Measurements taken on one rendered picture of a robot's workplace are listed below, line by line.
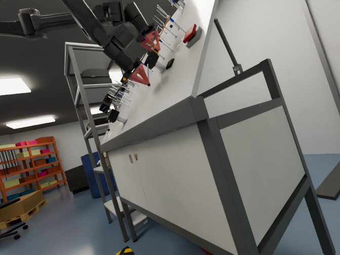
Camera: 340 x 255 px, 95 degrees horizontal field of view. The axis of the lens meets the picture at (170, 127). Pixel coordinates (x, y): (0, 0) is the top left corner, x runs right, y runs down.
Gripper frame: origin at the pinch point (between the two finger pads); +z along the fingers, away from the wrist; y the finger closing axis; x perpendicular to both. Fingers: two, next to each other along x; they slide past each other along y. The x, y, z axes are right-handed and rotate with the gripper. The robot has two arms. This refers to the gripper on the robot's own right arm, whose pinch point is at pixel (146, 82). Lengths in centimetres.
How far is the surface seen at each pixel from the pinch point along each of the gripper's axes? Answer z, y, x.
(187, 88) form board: 6.3, -28.0, 7.8
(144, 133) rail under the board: 11.2, -3.3, 19.4
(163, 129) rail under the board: 11.3, -17.0, 17.7
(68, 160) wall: 33, 790, 142
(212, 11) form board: 0.1, -24.7, -24.9
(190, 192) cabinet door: 32.1, -18.5, 29.9
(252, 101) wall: 157, 80, -145
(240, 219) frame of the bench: 36, -35, 30
